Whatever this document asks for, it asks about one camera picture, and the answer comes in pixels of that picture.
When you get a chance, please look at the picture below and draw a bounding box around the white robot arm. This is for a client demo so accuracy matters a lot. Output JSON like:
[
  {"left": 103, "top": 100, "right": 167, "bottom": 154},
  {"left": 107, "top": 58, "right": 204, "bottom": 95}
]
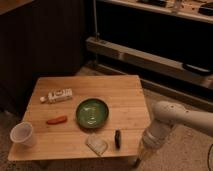
[{"left": 142, "top": 101, "right": 213, "bottom": 149}]

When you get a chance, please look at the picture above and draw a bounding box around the green round plate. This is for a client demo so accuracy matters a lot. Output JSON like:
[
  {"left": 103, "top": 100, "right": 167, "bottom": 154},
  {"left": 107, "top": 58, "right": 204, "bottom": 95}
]
[{"left": 76, "top": 98, "right": 109, "bottom": 129}]

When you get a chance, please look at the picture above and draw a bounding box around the wooden table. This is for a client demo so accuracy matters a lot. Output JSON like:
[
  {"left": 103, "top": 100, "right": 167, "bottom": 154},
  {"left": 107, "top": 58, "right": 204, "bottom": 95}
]
[{"left": 8, "top": 75, "right": 150, "bottom": 161}]

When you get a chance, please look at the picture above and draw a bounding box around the white lying bottle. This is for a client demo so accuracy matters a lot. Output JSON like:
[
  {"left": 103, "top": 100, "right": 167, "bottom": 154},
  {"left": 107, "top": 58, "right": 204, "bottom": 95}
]
[{"left": 40, "top": 88, "right": 73, "bottom": 103}]

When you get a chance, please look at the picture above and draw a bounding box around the orange carrot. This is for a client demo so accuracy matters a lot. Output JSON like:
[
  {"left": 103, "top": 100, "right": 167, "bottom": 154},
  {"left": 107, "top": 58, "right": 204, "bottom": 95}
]
[{"left": 46, "top": 116, "right": 67, "bottom": 125}]

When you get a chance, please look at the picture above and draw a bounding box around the clear plastic wrapped sponge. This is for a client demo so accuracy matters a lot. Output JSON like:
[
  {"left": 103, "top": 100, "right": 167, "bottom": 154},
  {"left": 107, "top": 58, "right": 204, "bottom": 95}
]
[{"left": 86, "top": 134, "right": 108, "bottom": 156}]

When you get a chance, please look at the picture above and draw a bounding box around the metal shelf unit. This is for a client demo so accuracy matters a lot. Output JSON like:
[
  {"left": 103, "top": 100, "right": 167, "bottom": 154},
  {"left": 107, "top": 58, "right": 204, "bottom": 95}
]
[{"left": 86, "top": 0, "right": 213, "bottom": 111}]

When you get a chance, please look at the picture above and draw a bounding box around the white plastic cup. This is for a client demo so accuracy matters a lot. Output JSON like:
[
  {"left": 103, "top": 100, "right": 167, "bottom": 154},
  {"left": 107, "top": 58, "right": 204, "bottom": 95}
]
[{"left": 10, "top": 122, "right": 36, "bottom": 147}]

